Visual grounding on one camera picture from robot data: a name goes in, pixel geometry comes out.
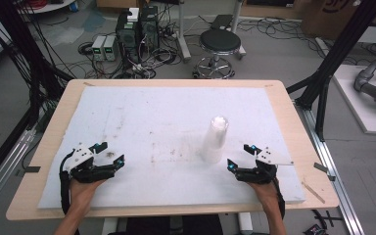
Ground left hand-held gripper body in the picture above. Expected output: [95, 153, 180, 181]
[63, 143, 117, 184]

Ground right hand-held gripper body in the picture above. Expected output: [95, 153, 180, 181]
[234, 146, 295, 185]

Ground white plastic cup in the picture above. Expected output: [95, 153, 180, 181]
[201, 115, 230, 165]

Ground person's right hand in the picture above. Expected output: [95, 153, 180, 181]
[248, 180, 280, 210]

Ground person's left hand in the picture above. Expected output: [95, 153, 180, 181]
[69, 177, 109, 213]

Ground light wooden table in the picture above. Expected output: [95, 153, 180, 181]
[5, 78, 341, 221]

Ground white foam mat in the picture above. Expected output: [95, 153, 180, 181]
[37, 85, 307, 210]

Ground thin wooden stick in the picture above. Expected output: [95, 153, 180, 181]
[301, 180, 326, 205]

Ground grey tape strip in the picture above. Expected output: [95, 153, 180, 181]
[312, 162, 337, 182]

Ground person's dark trousers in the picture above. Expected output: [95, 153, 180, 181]
[107, 213, 225, 235]

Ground grey bench power supply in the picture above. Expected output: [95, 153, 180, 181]
[91, 34, 108, 62]
[103, 34, 120, 63]

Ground black computer tower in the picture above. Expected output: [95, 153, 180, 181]
[115, 11, 142, 64]
[139, 5, 161, 54]

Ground black round stool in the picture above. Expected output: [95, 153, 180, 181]
[193, 28, 243, 80]

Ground white platform board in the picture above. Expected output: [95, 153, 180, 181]
[332, 63, 376, 136]

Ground grey metal stand leg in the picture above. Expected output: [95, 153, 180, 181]
[175, 0, 193, 64]
[230, 0, 248, 61]

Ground black flat device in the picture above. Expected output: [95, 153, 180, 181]
[210, 14, 235, 31]

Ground white box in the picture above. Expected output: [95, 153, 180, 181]
[126, 7, 141, 24]

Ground white round table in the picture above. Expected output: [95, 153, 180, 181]
[17, 0, 76, 15]

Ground brown cardboard box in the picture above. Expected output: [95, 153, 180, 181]
[301, 0, 362, 41]

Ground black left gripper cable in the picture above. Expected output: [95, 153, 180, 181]
[59, 151, 76, 216]

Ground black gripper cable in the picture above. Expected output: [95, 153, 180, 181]
[59, 151, 76, 216]
[271, 177, 287, 220]

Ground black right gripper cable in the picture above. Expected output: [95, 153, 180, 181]
[271, 177, 287, 220]

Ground aluminium rail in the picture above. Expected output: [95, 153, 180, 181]
[294, 102, 366, 235]
[0, 128, 37, 219]

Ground tangle of floor cables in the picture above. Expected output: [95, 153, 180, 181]
[77, 19, 185, 80]

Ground black floor cables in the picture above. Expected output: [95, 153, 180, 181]
[238, 15, 328, 61]

